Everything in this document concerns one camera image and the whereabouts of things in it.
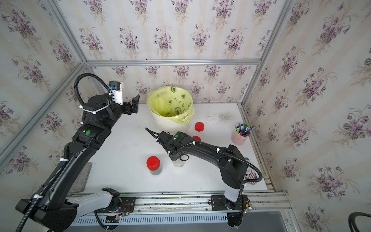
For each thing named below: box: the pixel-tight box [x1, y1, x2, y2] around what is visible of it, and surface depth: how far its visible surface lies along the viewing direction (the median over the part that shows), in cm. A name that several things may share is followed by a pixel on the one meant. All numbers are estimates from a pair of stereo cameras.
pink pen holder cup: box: [231, 126, 251, 146], surface depth 92 cm
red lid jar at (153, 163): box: [146, 155, 161, 171], surface depth 78 cm
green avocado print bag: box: [146, 86, 195, 125], surface depth 91 cm
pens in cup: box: [234, 121, 255, 137], surface depth 92 cm
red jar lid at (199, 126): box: [194, 121, 205, 132], surface depth 106 cm
